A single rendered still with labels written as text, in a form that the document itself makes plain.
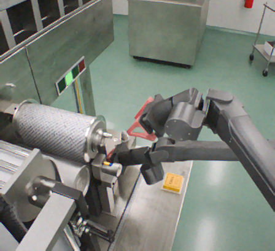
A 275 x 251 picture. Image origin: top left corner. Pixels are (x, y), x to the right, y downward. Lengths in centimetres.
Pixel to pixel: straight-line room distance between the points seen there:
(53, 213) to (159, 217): 64
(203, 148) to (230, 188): 150
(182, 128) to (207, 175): 180
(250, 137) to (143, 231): 61
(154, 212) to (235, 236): 114
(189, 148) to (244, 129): 31
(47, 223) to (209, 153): 52
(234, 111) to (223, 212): 164
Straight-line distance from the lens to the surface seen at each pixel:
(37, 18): 98
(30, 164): 46
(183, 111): 49
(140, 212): 100
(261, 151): 46
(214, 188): 221
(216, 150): 77
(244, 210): 218
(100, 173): 77
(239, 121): 50
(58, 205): 41
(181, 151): 76
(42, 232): 40
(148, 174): 82
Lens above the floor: 178
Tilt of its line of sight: 40 degrees down
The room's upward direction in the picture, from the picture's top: straight up
